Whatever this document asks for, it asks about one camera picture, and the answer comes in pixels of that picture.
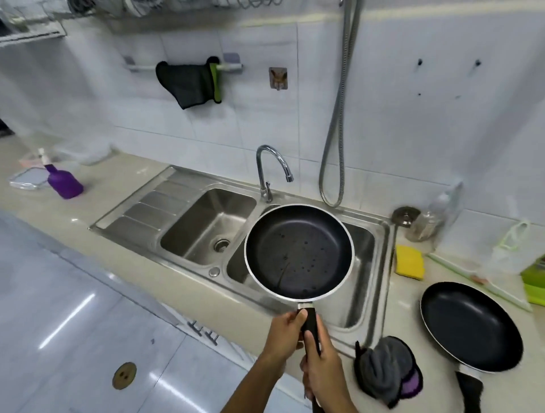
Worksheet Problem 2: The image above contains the large black frying pan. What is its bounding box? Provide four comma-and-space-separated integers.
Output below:
420, 281, 524, 413

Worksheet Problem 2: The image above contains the adhesive wall hook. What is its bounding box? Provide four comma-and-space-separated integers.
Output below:
268, 66, 289, 91

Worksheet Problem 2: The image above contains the chrome gooseneck faucet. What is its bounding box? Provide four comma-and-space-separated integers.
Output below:
255, 145, 295, 203

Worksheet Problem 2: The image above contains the grey and purple cloth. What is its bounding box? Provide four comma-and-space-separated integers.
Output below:
354, 336, 424, 410

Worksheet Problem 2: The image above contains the white wall towel rail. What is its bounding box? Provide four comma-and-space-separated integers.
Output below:
123, 53, 244, 74

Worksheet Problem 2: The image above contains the white wall shelf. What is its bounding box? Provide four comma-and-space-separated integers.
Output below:
0, 0, 67, 48

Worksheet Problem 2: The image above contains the white cutting board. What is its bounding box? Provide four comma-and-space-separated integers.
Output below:
427, 250, 533, 314

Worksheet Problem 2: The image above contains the person's left forearm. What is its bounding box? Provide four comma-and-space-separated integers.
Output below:
221, 354, 282, 413

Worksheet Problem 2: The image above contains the yellow sponge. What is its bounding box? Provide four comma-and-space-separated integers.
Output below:
394, 244, 426, 282

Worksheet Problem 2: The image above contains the clear plastic food container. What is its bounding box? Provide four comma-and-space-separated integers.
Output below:
53, 138, 114, 167

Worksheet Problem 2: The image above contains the purple spray bottle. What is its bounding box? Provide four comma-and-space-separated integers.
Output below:
37, 147, 84, 200

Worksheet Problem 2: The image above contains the wall dish rack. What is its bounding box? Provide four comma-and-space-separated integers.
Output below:
67, 0, 287, 20

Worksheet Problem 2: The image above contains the person's left hand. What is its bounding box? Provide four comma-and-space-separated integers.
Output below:
260, 308, 308, 366

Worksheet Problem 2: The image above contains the black cloth with green edge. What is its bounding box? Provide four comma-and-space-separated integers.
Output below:
155, 56, 223, 111

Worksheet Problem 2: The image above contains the clear plastic bag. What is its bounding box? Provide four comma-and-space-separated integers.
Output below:
489, 220, 534, 277

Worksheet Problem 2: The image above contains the metal shower hose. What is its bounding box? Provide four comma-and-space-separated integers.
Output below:
318, 0, 363, 208

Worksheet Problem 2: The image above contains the person's right forearm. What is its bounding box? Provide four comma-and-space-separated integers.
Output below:
314, 393, 360, 413

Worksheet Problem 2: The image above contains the person's right hand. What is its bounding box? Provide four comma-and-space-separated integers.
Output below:
300, 328, 356, 401

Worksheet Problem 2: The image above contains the metal ladle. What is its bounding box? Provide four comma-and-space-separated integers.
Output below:
384, 206, 422, 273

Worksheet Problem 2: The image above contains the stainless steel double sink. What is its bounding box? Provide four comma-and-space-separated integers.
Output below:
88, 165, 393, 348

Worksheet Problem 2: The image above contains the small black frying pan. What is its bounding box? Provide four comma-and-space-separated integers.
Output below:
244, 204, 356, 413

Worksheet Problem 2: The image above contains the clear plastic bottle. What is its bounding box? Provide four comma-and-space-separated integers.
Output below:
406, 180, 465, 243

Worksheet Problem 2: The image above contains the brass floor drain cover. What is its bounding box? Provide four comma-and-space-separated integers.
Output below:
112, 362, 138, 391

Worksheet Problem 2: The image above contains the green plastic container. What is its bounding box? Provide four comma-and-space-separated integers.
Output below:
521, 254, 545, 307

